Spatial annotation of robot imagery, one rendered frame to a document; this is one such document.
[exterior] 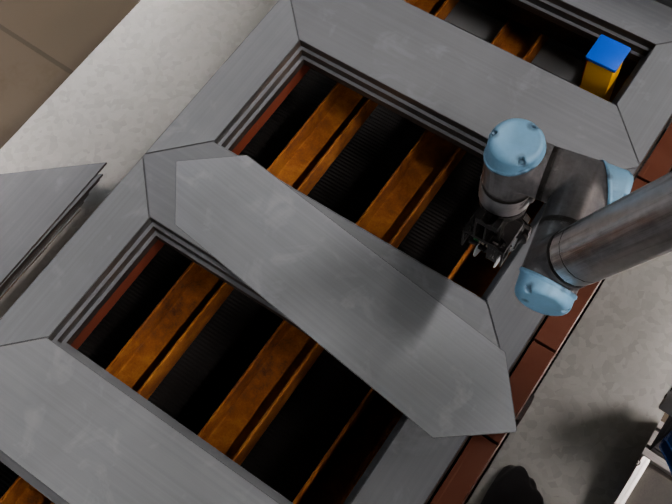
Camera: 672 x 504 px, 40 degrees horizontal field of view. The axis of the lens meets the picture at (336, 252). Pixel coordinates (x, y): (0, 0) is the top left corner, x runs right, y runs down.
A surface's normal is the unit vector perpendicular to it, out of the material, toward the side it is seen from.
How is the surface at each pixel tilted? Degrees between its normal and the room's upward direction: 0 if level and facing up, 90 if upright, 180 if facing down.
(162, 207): 0
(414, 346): 1
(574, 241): 69
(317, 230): 0
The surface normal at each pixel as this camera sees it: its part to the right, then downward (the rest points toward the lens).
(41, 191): -0.07, -0.43
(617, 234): -0.90, 0.25
